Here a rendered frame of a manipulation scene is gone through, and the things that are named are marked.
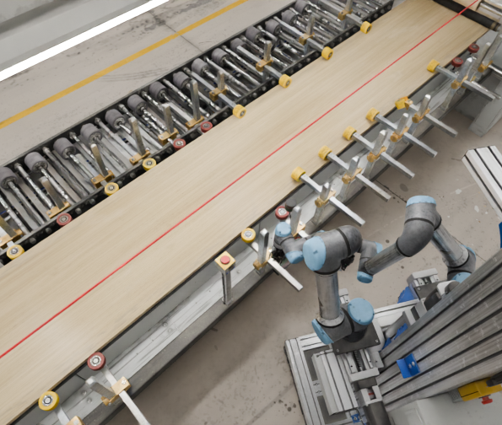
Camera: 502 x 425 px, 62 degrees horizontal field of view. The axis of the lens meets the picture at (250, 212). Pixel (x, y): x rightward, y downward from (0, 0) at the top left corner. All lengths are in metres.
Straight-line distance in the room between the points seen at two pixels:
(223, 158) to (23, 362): 1.54
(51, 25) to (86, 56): 4.00
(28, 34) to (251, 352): 2.44
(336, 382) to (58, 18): 1.74
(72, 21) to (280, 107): 2.04
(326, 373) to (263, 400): 0.99
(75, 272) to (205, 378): 1.17
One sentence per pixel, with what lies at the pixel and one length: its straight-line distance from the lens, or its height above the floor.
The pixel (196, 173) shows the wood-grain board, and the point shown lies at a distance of 2.61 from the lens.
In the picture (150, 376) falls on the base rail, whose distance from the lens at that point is 2.34.
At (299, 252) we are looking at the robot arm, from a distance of 1.91.
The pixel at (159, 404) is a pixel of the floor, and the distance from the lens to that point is 3.02.
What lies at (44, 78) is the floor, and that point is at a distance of 5.00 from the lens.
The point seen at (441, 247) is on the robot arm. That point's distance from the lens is 2.01.
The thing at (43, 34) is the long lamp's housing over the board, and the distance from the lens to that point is 1.13.
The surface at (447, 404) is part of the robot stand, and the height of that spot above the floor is 1.23.
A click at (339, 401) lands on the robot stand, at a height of 0.96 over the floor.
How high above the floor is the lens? 2.96
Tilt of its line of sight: 58 degrees down
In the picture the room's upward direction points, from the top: 3 degrees clockwise
